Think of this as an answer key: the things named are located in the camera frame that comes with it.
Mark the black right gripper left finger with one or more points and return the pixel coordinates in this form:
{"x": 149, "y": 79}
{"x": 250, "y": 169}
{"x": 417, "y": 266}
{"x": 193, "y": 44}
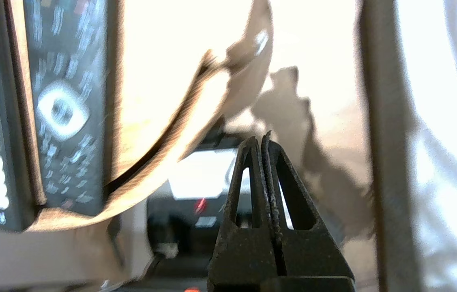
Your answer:
{"x": 240, "y": 251}

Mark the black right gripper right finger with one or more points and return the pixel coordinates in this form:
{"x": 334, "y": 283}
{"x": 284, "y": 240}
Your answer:
{"x": 313, "y": 251}

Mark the slim black remote control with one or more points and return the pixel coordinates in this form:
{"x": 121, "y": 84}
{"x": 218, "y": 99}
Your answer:
{"x": 66, "y": 113}

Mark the white and black robot base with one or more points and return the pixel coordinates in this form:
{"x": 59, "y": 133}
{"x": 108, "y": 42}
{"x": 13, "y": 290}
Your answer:
{"x": 200, "y": 194}

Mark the dark grey bed base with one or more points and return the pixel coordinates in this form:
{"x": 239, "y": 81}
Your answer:
{"x": 390, "y": 162}

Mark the white bed sheet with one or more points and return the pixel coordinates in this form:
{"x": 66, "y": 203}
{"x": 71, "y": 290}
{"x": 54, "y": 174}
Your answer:
{"x": 455, "y": 162}

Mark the round wooden nightstand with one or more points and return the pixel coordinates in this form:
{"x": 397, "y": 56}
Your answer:
{"x": 163, "y": 61}

